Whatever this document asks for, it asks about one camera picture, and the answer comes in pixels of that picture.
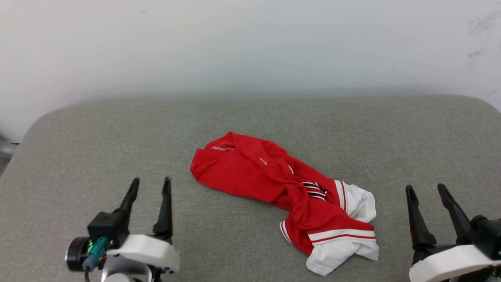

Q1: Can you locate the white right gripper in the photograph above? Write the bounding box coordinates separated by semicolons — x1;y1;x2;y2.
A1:
405;183;501;282

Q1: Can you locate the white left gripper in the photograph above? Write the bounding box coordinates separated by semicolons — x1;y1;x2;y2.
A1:
106;177;180;275

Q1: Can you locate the red and white garment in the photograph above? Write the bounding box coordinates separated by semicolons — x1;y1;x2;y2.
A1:
190;131;379;276

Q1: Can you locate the grey fabric sofa cushion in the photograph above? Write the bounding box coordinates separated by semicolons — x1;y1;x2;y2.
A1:
0;94;501;282

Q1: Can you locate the grey object beside sofa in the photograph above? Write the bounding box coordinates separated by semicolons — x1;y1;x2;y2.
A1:
0;135;20;177

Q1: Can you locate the teal left camera plug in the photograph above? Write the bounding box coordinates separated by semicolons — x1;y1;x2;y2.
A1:
82;237;110;273

